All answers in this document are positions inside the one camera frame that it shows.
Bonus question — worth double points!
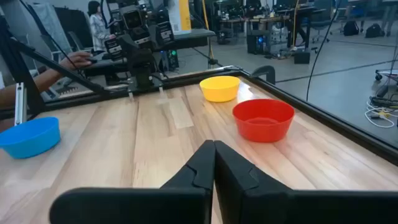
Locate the black workshop desk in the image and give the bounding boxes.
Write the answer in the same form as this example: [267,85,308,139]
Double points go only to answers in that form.
[219,5,315,49]

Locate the person's forearm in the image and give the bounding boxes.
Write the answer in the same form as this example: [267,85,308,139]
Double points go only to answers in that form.
[0,68,63,109]

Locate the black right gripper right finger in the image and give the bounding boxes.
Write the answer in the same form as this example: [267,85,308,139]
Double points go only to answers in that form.
[213,140,398,224]

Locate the person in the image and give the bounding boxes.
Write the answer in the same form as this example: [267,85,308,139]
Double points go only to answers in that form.
[87,0,116,54]

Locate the black aluminium table frame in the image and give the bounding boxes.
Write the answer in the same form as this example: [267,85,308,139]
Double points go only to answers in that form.
[0,15,398,166]

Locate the black table corner handle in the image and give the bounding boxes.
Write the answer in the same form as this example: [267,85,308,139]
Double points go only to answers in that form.
[251,65,277,85]

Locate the person's hand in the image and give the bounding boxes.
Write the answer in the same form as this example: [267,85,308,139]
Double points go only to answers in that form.
[58,50,94,71]

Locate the yellow cable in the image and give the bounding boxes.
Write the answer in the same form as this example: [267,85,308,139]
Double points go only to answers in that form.
[201,0,216,62]

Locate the black computer tower green light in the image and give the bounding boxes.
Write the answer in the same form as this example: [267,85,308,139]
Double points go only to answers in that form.
[167,49,180,72]

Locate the white cable bundle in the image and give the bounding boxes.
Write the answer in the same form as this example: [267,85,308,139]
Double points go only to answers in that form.
[364,98,398,129]

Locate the yellow plastic bowl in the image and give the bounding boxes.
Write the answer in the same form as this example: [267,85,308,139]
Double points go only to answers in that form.
[199,75,242,103]

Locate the blue plastic bowl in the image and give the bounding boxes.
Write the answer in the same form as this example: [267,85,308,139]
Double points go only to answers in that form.
[0,116,62,160]

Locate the red plastic bowl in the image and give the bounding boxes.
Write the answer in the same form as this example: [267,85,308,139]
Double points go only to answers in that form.
[232,98,295,144]

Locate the long black cable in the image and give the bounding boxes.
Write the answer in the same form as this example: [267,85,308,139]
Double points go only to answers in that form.
[305,0,341,103]

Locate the silver aluminium extrusion rail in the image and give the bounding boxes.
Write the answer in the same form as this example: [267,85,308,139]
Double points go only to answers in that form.
[14,82,28,126]

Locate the black computer tower blue light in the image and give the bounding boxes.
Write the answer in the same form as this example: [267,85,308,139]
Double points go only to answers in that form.
[246,29,272,55]

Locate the black bag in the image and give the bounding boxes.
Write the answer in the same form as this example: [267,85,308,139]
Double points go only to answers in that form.
[343,19,361,37]
[364,22,386,39]

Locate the black office chair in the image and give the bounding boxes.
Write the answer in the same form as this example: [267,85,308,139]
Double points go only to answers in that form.
[310,0,336,44]

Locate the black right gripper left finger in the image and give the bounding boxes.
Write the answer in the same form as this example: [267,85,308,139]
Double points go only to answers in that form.
[49,139,216,224]

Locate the black side table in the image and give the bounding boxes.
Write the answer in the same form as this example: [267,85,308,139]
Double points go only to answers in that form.
[83,28,218,78]

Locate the small black box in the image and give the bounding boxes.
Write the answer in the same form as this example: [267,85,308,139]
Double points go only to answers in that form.
[294,50,311,65]

